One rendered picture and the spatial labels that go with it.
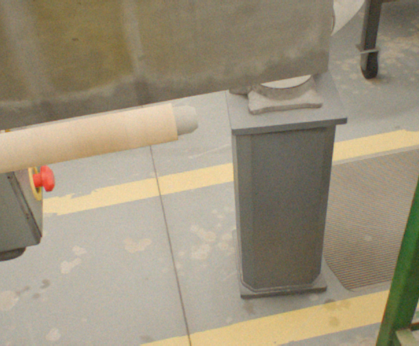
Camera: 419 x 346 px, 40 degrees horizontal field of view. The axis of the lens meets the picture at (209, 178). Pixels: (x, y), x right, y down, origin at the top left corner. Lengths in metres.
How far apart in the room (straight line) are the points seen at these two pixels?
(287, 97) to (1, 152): 0.98
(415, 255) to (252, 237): 0.51
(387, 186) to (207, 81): 1.96
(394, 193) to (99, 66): 1.98
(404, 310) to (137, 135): 1.14
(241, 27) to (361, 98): 2.37
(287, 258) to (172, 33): 1.51
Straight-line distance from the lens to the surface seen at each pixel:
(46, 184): 0.87
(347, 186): 2.21
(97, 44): 0.27
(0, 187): 0.79
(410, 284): 1.44
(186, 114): 0.48
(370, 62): 2.68
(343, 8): 1.45
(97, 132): 0.48
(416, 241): 1.31
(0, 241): 0.87
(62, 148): 0.48
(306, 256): 1.76
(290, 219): 1.62
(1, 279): 2.10
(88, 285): 1.98
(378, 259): 1.99
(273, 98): 1.39
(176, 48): 0.27
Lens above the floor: 1.56
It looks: 44 degrees down
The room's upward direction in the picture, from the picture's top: 6 degrees counter-clockwise
